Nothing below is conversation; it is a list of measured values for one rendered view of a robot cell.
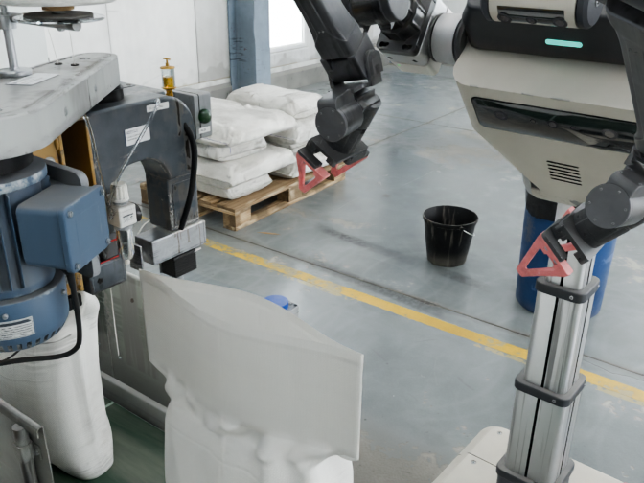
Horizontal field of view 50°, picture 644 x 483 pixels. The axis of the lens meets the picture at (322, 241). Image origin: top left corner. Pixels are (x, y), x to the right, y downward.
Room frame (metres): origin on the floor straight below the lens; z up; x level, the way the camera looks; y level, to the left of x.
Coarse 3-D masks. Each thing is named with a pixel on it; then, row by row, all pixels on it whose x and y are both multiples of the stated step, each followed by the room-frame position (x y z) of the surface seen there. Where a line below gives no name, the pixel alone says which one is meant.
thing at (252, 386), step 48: (144, 288) 1.13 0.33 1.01; (192, 288) 1.09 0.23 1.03; (192, 336) 1.01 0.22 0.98; (240, 336) 0.94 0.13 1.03; (288, 336) 0.91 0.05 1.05; (192, 384) 1.02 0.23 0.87; (240, 384) 0.94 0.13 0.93; (288, 384) 0.91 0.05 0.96; (336, 384) 0.88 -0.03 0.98; (192, 432) 1.01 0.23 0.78; (240, 432) 0.95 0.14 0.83; (288, 432) 0.91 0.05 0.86; (336, 432) 0.88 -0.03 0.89; (192, 480) 1.00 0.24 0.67; (240, 480) 0.93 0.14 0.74; (288, 480) 0.89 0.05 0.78; (336, 480) 0.91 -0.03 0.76
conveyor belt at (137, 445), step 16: (112, 416) 1.55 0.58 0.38; (128, 416) 1.55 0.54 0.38; (112, 432) 1.49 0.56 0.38; (128, 432) 1.49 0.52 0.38; (144, 432) 1.49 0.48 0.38; (160, 432) 1.49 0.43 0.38; (128, 448) 1.42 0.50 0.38; (144, 448) 1.42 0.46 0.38; (160, 448) 1.42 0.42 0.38; (112, 464) 1.36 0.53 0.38; (128, 464) 1.36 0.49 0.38; (144, 464) 1.37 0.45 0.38; (160, 464) 1.37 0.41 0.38; (64, 480) 1.31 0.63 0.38; (80, 480) 1.31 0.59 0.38; (96, 480) 1.31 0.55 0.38; (112, 480) 1.31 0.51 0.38; (128, 480) 1.31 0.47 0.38; (144, 480) 1.31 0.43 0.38; (160, 480) 1.31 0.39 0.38
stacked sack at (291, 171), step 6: (318, 156) 4.47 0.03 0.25; (324, 156) 4.50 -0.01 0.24; (294, 162) 4.32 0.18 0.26; (324, 162) 4.51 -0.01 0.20; (282, 168) 4.32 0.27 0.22; (288, 168) 4.29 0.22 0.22; (294, 168) 4.28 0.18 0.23; (306, 168) 4.34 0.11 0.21; (276, 174) 4.34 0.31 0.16; (282, 174) 4.30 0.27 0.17; (288, 174) 4.26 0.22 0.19; (294, 174) 4.26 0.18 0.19
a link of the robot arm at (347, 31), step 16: (304, 0) 1.06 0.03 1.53; (320, 0) 1.06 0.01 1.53; (336, 0) 1.10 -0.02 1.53; (304, 16) 1.09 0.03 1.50; (320, 16) 1.07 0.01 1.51; (336, 16) 1.09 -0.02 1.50; (320, 32) 1.09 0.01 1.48; (336, 32) 1.08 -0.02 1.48; (352, 32) 1.10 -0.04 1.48; (320, 48) 1.11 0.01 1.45; (336, 48) 1.10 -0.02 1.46; (352, 48) 1.09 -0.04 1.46; (368, 48) 1.13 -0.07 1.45; (336, 64) 1.13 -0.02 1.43; (352, 64) 1.10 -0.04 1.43; (336, 80) 1.14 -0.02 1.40
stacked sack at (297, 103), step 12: (228, 96) 4.74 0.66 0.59; (240, 96) 4.69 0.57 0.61; (252, 96) 4.66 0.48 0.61; (264, 96) 4.65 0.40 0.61; (276, 96) 4.60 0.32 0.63; (288, 96) 4.61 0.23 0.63; (300, 96) 4.63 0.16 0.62; (312, 96) 4.66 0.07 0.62; (276, 108) 4.49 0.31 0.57; (288, 108) 4.44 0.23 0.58; (300, 108) 4.49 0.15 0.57; (312, 108) 4.56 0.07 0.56
